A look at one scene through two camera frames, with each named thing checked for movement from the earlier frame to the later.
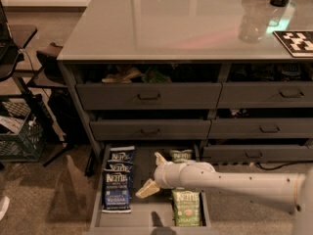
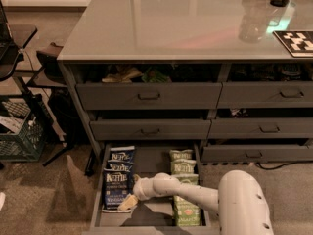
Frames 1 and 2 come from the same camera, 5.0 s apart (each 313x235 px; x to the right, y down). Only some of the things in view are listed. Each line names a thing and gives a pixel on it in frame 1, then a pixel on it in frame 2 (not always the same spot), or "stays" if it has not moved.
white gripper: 161,176 -> 142,190
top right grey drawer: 265,95 stays
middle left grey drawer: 148,130 stays
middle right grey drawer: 261,127 stays
